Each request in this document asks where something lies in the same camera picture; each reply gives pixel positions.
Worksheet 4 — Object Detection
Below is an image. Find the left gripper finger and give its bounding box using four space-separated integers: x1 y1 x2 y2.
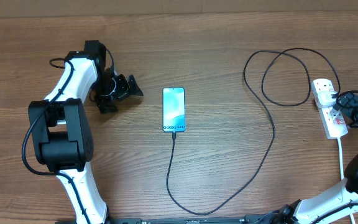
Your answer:
127 75 144 96
97 100 118 114

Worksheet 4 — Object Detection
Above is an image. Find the blue Galaxy S24 smartphone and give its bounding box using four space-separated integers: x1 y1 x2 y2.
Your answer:
162 87 186 133

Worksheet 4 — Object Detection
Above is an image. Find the black USB charging cable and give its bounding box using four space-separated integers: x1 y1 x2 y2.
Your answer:
165 47 341 216

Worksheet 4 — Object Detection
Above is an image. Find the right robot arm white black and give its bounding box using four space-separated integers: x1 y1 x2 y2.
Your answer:
274 90 358 223

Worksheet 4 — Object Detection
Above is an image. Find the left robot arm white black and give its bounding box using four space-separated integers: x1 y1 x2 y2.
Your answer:
22 40 143 223

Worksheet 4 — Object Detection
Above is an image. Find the white USB charger plug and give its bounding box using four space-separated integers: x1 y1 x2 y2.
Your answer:
316 91 337 108

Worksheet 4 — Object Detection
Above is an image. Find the white power strip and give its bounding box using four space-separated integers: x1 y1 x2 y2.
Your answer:
311 78 348 139

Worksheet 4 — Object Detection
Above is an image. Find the white power strip cord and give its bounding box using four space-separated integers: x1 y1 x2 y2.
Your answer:
336 137 356 224

